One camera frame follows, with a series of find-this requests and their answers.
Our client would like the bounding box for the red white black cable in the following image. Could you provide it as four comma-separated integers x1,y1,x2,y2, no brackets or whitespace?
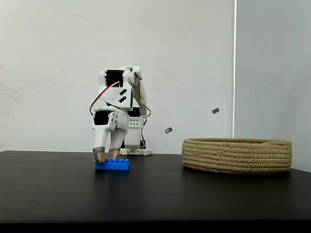
88,81,122,119

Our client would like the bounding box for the woven rope basket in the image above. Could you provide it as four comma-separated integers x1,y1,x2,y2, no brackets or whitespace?
181,137,293,174

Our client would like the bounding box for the white vertical corner strip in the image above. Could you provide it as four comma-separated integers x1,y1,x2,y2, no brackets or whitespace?
232,0,238,138

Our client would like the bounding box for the blue lego block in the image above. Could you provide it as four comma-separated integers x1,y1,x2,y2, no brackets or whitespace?
95,159,131,172

